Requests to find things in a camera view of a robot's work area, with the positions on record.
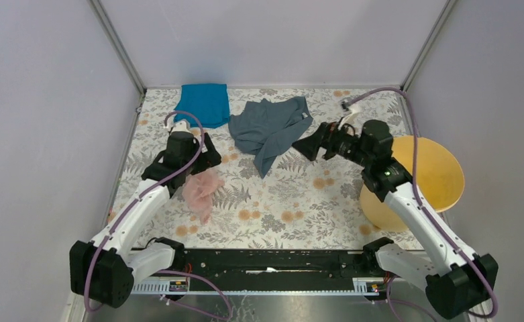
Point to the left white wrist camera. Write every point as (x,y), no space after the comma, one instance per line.
(179,126)

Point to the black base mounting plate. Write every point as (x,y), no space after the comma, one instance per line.
(209,265)

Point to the right aluminium corner post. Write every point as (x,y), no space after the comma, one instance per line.
(428,44)

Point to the yellow round trash bin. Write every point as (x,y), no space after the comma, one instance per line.
(440,179)

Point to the grey crumpled shirt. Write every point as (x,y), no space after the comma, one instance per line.
(266,130)

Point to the floral patterned table mat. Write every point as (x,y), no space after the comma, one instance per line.
(298,205)

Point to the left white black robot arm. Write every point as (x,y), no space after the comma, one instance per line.
(104,269)

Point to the aluminium corner post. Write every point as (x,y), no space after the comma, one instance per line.
(109,30)
(428,44)

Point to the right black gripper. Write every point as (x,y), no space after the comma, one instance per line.
(325,137)

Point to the left aluminium corner post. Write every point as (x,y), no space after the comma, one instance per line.
(109,30)

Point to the folded blue cloth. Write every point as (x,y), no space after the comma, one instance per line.
(209,103)

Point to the pink plastic trash bag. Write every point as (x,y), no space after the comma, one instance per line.
(198,193)

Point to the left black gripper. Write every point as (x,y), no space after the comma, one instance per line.
(207,158)

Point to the perforated metal cable rail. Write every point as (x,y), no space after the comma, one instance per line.
(261,285)

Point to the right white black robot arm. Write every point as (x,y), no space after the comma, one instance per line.
(456,278)

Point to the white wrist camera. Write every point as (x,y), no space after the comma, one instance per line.
(351,111)
(179,126)

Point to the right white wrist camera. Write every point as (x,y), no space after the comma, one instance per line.
(351,111)

